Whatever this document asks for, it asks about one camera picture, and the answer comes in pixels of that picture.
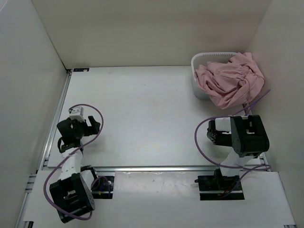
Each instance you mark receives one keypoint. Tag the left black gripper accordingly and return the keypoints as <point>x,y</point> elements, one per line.
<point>90,130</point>

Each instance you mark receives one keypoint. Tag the pink trousers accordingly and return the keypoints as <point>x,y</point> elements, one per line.
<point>235,82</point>

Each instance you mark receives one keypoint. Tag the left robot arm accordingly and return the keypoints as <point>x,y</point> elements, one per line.
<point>72,191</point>

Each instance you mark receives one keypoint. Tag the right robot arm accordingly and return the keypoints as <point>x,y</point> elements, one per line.
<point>245,135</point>

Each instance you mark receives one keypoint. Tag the blue label sticker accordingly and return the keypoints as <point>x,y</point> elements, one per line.
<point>81,69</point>

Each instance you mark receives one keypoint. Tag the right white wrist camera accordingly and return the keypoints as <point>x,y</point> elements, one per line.
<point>223,124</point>

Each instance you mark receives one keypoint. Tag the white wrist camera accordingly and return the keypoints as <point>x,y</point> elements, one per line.
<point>77,113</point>
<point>223,124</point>

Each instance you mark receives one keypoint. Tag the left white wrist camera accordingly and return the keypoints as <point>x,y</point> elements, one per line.
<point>77,113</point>

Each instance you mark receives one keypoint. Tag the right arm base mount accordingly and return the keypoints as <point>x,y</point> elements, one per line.
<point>214,187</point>

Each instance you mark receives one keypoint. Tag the aluminium frame rail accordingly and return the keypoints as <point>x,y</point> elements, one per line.
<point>150,144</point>

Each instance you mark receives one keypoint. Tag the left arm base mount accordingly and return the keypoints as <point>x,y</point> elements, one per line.
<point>103,187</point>

